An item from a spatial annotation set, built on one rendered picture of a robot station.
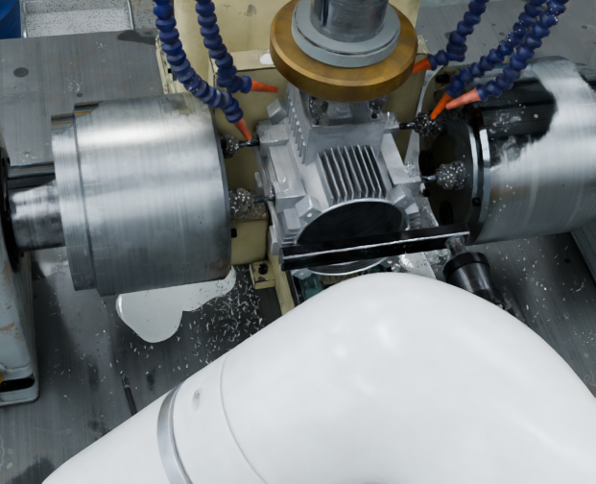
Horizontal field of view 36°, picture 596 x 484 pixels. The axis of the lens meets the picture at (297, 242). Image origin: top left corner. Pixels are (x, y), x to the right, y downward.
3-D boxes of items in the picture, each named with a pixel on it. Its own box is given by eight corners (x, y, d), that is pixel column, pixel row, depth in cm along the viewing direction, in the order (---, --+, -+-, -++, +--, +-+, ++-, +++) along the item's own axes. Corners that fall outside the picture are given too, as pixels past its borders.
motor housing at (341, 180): (249, 183, 140) (253, 89, 125) (370, 169, 143) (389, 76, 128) (276, 291, 128) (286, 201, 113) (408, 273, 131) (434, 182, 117)
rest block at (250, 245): (215, 238, 148) (215, 187, 139) (258, 232, 149) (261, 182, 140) (222, 268, 144) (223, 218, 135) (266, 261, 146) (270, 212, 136)
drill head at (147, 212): (-25, 205, 134) (-64, 73, 114) (226, 176, 141) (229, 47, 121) (-21, 352, 119) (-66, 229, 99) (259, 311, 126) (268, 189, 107)
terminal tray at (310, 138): (282, 106, 128) (286, 66, 123) (356, 98, 130) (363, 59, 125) (302, 169, 121) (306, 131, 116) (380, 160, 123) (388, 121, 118)
